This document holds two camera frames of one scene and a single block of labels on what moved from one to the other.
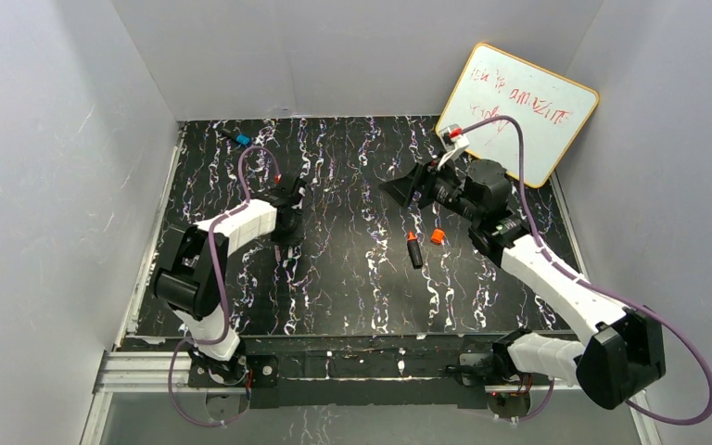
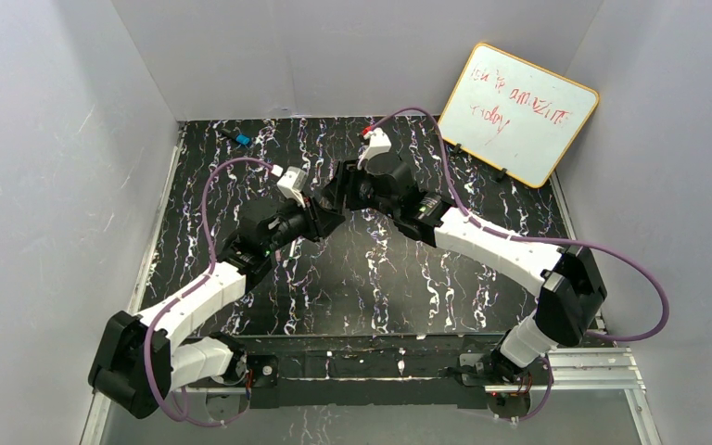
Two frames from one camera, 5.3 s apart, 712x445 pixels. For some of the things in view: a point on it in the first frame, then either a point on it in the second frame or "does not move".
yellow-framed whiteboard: x=488 y=82 does not move
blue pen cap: x=243 y=139 does not move
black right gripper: x=423 y=184 -> x=352 y=191
